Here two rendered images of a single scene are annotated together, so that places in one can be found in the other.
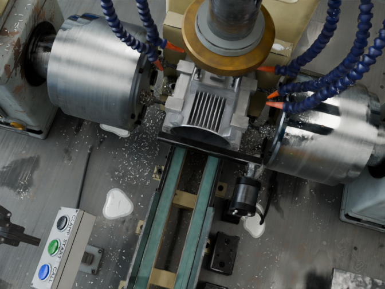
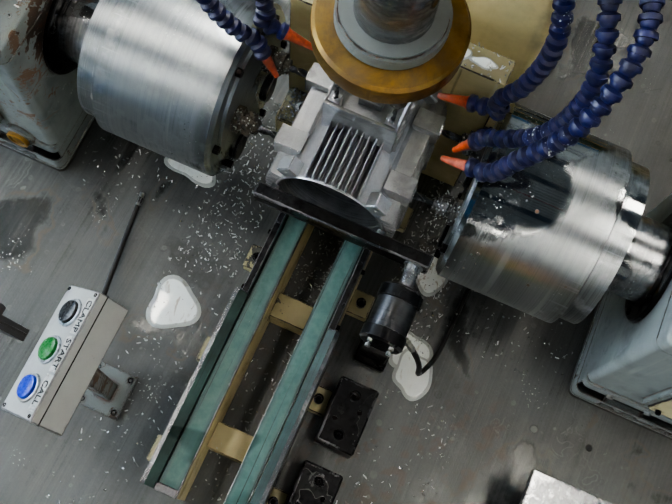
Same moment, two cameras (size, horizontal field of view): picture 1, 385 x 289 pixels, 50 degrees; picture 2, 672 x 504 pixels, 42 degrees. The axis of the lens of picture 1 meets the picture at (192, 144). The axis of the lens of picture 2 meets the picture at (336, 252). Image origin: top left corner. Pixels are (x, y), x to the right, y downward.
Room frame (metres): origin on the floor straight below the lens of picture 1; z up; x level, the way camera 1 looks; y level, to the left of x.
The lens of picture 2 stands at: (-0.07, -0.09, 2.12)
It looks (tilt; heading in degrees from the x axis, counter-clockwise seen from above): 72 degrees down; 8
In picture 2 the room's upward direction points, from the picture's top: 11 degrees clockwise
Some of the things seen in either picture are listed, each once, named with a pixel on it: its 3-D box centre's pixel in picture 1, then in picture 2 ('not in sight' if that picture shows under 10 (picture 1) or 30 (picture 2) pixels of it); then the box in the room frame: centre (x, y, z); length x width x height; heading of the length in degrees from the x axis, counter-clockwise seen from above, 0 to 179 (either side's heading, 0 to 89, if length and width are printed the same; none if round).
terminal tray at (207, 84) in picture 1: (217, 71); (375, 91); (0.48, -0.03, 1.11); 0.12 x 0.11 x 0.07; 175
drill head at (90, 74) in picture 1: (89, 67); (155, 53); (0.47, 0.28, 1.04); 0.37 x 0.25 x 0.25; 85
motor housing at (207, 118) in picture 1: (209, 104); (357, 147); (0.44, -0.02, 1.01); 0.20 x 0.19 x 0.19; 175
